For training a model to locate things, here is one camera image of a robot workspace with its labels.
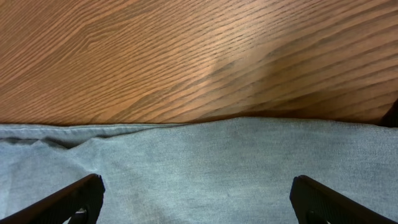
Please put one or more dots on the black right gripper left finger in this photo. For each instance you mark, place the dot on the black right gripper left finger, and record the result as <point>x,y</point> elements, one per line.
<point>79,202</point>

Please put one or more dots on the black garment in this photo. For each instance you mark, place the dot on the black garment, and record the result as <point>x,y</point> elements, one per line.
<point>390,119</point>

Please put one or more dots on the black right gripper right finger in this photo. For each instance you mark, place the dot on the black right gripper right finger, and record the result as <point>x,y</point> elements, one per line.
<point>314,202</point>

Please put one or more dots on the light blue denim jeans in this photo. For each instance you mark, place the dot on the light blue denim jeans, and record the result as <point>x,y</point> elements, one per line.
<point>231,171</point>

